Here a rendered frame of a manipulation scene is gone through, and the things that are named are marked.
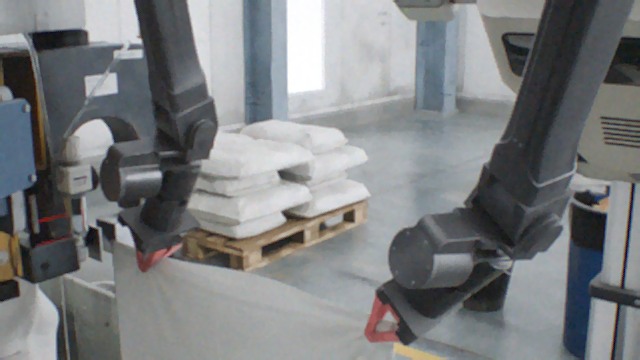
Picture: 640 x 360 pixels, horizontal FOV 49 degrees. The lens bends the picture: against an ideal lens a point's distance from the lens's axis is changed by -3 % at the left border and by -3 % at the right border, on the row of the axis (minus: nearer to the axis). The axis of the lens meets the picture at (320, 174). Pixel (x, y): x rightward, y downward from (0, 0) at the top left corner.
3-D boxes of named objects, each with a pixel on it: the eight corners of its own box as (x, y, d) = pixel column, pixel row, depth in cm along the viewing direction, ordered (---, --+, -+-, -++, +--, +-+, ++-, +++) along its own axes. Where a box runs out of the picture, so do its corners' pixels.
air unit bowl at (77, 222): (93, 236, 101) (90, 194, 100) (75, 241, 99) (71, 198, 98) (81, 232, 103) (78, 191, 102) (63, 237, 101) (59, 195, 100)
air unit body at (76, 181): (103, 241, 103) (95, 135, 99) (75, 250, 99) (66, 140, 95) (85, 235, 105) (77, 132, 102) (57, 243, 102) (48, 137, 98)
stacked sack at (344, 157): (374, 167, 469) (374, 145, 465) (307, 187, 417) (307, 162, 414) (321, 158, 495) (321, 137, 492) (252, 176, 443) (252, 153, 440)
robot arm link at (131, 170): (220, 121, 90) (184, 97, 95) (138, 125, 82) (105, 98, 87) (203, 206, 94) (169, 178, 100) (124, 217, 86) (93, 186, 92)
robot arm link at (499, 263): (528, 263, 70) (503, 215, 73) (487, 265, 66) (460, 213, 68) (481, 297, 74) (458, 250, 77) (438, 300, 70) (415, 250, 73)
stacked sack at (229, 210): (316, 204, 425) (315, 180, 421) (240, 232, 373) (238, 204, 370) (262, 193, 449) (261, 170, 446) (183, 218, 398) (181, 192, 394)
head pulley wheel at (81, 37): (101, 46, 108) (100, 29, 108) (49, 49, 101) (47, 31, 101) (68, 44, 114) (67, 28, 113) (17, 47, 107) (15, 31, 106)
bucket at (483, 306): (523, 300, 346) (527, 250, 340) (496, 321, 323) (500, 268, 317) (468, 286, 364) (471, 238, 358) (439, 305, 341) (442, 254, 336)
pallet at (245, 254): (366, 221, 476) (367, 200, 472) (244, 274, 382) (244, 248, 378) (272, 201, 523) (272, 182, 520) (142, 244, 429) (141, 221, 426)
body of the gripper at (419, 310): (369, 293, 75) (414, 256, 70) (420, 265, 82) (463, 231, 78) (405, 345, 73) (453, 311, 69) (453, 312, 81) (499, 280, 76)
